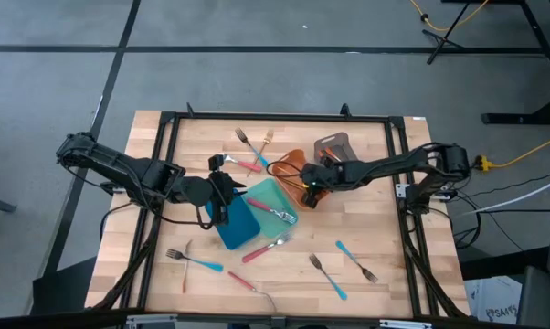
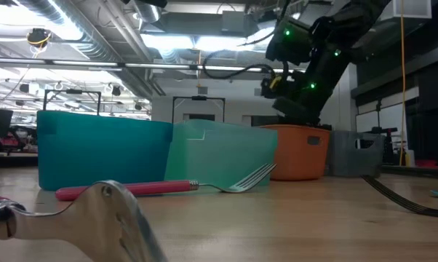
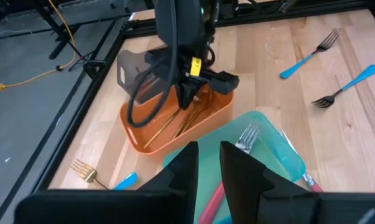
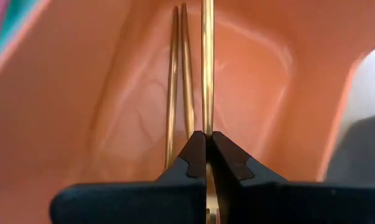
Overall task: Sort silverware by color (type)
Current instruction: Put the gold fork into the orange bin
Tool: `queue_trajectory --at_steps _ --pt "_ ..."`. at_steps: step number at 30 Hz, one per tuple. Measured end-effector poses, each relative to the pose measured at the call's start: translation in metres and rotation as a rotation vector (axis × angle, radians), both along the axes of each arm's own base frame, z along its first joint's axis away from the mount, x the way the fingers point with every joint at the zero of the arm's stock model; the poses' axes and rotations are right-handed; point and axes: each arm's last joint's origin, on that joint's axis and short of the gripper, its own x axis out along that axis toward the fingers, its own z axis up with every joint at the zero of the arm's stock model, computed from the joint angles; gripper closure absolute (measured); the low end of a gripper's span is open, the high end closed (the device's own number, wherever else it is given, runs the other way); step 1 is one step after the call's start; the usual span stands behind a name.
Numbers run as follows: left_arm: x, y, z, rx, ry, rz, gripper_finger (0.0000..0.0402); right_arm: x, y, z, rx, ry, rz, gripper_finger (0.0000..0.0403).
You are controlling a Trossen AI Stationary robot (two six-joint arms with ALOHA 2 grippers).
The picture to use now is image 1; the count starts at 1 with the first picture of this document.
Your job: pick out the black table base plate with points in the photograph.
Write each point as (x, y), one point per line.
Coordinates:
(494, 267)
(60, 288)

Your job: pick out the black tripod stand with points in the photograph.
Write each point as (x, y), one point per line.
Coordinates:
(441, 40)

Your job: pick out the grey plastic bin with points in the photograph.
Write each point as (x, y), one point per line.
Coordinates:
(336, 141)

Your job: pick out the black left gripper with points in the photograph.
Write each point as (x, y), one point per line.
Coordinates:
(221, 192)

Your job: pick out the orange plastic bin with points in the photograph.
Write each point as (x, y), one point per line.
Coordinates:
(298, 155)

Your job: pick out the teal plastic bin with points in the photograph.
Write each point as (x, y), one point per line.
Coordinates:
(266, 189)

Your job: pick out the blue plastic bin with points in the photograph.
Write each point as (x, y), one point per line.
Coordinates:
(238, 228)

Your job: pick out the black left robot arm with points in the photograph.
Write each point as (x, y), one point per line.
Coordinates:
(119, 166)

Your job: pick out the black aluminium table frame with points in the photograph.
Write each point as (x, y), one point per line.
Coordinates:
(302, 117)

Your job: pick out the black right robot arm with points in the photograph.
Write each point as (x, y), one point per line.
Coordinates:
(394, 162)

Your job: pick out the dark grey case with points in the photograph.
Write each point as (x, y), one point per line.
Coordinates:
(540, 301)

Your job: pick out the black crossbar silver brackets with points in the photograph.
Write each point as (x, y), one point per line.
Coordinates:
(74, 322)

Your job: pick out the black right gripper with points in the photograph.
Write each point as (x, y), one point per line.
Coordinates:
(320, 176)

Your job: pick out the black desk leg frame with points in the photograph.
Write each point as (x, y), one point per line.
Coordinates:
(508, 119)

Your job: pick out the white cardboard box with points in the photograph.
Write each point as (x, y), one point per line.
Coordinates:
(494, 301)

